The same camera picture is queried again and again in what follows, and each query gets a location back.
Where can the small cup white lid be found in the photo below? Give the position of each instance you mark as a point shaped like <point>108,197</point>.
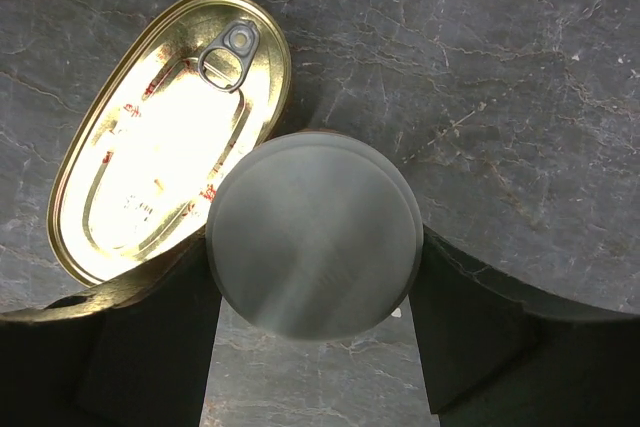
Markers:
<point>314,236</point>

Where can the oval sardine tin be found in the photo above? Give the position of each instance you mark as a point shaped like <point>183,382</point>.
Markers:
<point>203,85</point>

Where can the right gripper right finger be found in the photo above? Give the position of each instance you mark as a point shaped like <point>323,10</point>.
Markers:
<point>496,351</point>

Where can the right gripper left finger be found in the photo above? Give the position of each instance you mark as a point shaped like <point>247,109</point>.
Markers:
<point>133,351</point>

